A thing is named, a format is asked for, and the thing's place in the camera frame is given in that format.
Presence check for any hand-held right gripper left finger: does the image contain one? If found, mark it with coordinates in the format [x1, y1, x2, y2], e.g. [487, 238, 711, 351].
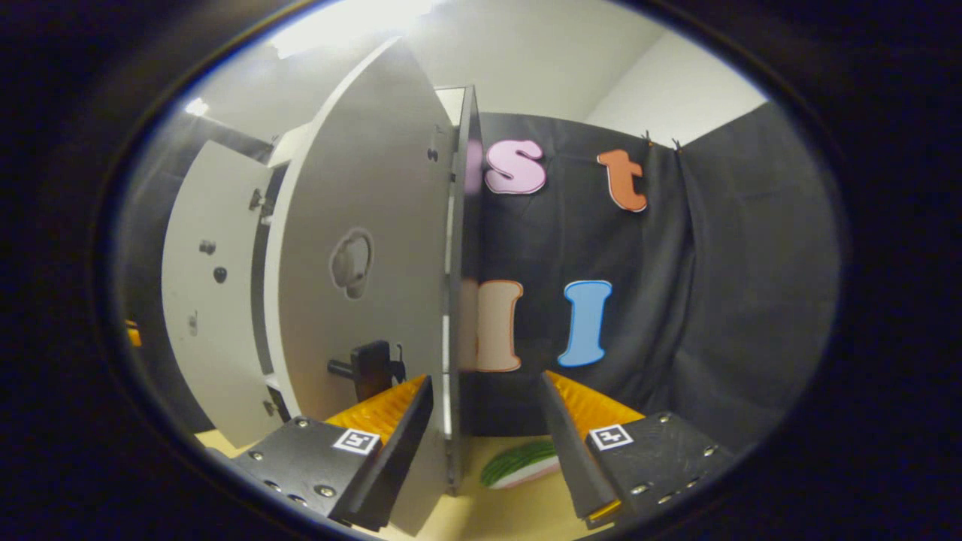
[231, 374, 434, 533]

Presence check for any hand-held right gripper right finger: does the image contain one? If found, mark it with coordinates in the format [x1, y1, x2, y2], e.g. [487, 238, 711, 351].
[538, 370, 736, 530]

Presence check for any white cabinet door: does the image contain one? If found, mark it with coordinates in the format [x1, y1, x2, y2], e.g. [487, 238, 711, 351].
[265, 38, 455, 536]
[161, 141, 275, 449]

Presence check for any white cabinet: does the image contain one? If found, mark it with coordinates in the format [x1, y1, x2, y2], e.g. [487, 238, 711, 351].
[252, 84, 483, 497]

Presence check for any toy watermelon slice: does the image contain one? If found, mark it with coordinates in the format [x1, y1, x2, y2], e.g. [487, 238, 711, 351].
[481, 440, 561, 490]

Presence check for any black door handle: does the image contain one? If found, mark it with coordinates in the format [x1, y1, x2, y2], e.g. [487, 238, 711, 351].
[328, 340, 407, 403]

